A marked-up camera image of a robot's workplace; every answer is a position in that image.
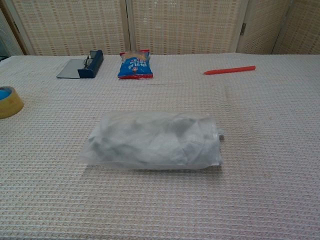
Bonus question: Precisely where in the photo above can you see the black thin-frame eyeglasses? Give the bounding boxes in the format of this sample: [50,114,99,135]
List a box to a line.
[82,51,100,70]

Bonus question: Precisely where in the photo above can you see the blue red snack packet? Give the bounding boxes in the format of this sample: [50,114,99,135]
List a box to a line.
[117,49,154,80]

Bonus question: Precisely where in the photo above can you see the grey cloth garment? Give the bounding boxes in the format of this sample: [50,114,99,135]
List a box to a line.
[91,116,222,167]

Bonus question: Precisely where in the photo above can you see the tan tape roll blue core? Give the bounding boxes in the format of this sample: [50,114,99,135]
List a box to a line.
[0,86,25,120]

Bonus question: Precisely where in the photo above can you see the beige woven folding screen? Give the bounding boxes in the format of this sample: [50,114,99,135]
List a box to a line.
[0,0,320,56]

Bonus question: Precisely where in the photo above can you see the open blue glasses case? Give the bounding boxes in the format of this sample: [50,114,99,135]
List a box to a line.
[56,49,104,79]

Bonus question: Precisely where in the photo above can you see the red plastic pen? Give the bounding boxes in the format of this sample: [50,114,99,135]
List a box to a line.
[203,65,256,76]

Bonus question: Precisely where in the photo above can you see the white plastic-wrapped bundle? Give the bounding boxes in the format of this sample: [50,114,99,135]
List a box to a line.
[78,111,225,171]

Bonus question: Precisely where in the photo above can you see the white woven tablecloth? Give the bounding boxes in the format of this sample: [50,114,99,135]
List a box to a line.
[0,52,320,240]

